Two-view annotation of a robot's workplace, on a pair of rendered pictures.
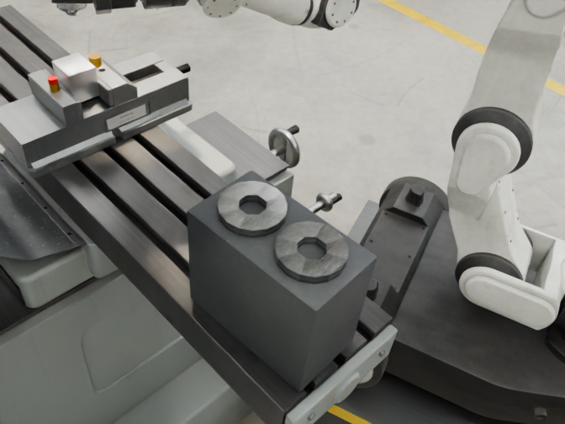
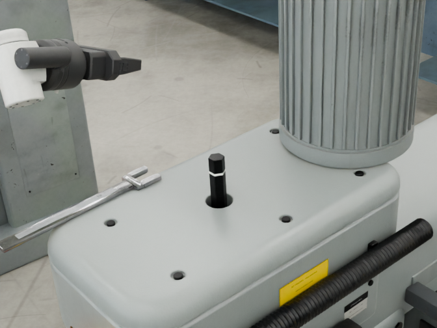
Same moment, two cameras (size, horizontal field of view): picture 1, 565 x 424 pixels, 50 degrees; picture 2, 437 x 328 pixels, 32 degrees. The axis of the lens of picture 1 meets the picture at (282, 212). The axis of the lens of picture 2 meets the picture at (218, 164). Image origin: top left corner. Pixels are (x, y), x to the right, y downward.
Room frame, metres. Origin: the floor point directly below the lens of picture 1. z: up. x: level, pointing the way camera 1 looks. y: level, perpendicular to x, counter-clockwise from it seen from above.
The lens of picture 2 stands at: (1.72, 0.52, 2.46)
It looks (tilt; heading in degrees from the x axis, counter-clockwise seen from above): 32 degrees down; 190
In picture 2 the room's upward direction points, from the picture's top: 3 degrees counter-clockwise
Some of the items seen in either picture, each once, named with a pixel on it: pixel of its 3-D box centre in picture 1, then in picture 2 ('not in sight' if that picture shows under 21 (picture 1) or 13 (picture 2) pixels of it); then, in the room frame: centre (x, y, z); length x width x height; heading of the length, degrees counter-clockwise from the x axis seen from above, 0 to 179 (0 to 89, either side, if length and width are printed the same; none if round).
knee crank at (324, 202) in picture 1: (314, 209); not in sight; (1.19, -0.09, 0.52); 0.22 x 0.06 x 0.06; 139
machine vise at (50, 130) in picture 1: (95, 98); not in sight; (0.93, 0.37, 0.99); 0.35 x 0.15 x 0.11; 138
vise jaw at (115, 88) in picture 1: (105, 78); not in sight; (0.95, 0.36, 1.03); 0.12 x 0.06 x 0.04; 48
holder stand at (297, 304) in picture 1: (275, 276); not in sight; (0.52, 0.00, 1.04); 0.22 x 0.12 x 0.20; 52
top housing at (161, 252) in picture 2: not in sight; (230, 243); (0.88, 0.38, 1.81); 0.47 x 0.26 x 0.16; 139
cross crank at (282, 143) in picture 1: (274, 153); not in sight; (1.26, 0.04, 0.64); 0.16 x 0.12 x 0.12; 139
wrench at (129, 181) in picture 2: not in sight; (80, 207); (0.93, 0.19, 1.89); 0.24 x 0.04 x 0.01; 141
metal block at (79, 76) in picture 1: (76, 78); not in sight; (0.91, 0.39, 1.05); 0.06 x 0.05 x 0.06; 48
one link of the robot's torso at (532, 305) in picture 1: (514, 270); not in sight; (0.91, -0.53, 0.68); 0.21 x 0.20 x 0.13; 68
